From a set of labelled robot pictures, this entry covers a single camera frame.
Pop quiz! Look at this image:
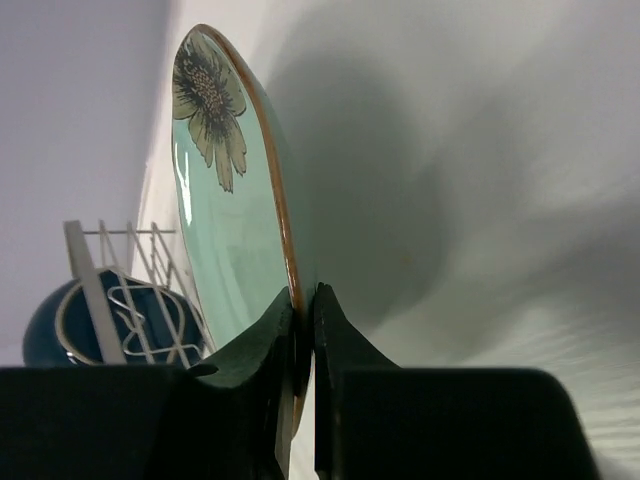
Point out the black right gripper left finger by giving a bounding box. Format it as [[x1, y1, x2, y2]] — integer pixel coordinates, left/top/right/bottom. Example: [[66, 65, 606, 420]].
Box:
[[1, 291, 295, 479]]

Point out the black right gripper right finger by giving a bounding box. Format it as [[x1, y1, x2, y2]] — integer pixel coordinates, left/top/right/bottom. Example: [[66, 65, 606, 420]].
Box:
[[313, 284, 600, 479]]

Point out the dark blue patterned plate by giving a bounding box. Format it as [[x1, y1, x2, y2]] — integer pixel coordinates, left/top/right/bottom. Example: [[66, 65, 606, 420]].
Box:
[[22, 268, 205, 368]]

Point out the teal flower plate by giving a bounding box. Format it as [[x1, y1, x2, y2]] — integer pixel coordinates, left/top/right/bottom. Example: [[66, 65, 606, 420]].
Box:
[[171, 24, 317, 415]]

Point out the steel wire dish rack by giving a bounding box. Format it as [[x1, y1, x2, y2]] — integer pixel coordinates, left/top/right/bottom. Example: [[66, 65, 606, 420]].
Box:
[[48, 221, 214, 369]]

